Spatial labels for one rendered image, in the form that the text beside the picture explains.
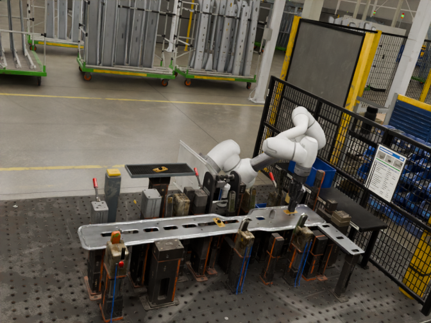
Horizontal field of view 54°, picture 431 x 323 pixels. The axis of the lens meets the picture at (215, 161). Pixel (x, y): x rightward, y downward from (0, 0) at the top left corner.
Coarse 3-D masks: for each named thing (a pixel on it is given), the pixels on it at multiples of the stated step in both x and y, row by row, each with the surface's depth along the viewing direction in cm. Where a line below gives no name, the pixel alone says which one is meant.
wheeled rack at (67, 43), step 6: (36, 6) 1036; (36, 24) 1049; (30, 36) 986; (36, 36) 1029; (42, 36) 1017; (30, 42) 979; (36, 42) 984; (42, 42) 989; (48, 42) 994; (54, 42) 1003; (60, 42) 1014; (66, 42) 1020; (72, 42) 1026; (30, 48) 991; (36, 48) 997
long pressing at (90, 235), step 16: (256, 208) 243; (272, 208) 247; (304, 208) 255; (96, 224) 199; (112, 224) 202; (128, 224) 204; (144, 224) 207; (160, 224) 210; (176, 224) 212; (224, 224) 221; (256, 224) 226; (272, 224) 230; (288, 224) 233; (80, 240) 187; (96, 240) 188; (128, 240) 192; (144, 240) 195
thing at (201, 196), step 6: (198, 192) 232; (204, 192) 234; (198, 198) 229; (204, 198) 230; (192, 204) 234; (198, 204) 230; (204, 204) 232; (192, 210) 234; (198, 210) 232; (204, 210) 234; (192, 240) 240
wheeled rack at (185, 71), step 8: (184, 8) 922; (176, 16) 960; (224, 16) 951; (232, 16) 961; (240, 16) 1024; (192, 32) 896; (208, 40) 1019; (176, 56) 998; (176, 72) 1009; (184, 72) 944; (192, 72) 943; (200, 72) 976; (208, 72) 968; (216, 72) 1001; (224, 72) 1013; (256, 72) 1016; (224, 80) 981; (232, 80) 990; (240, 80) 1001; (248, 80) 1012; (256, 80) 1023; (248, 88) 1035
